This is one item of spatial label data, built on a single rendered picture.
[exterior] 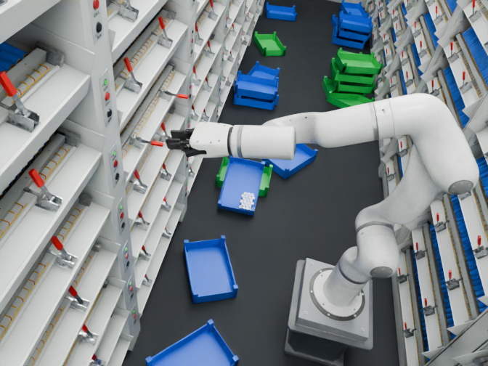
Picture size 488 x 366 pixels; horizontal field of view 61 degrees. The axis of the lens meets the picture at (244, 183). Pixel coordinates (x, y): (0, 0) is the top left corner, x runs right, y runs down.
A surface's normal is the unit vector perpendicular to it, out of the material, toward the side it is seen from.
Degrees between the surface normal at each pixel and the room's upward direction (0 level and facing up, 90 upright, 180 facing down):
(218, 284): 0
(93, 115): 90
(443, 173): 76
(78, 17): 90
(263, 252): 0
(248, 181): 23
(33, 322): 16
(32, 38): 90
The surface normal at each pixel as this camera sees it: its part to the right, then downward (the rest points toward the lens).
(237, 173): 0.05, -0.38
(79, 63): -0.18, 0.68
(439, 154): -0.52, 0.22
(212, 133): -0.11, -0.74
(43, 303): 0.40, -0.62
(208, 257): 0.13, -0.70
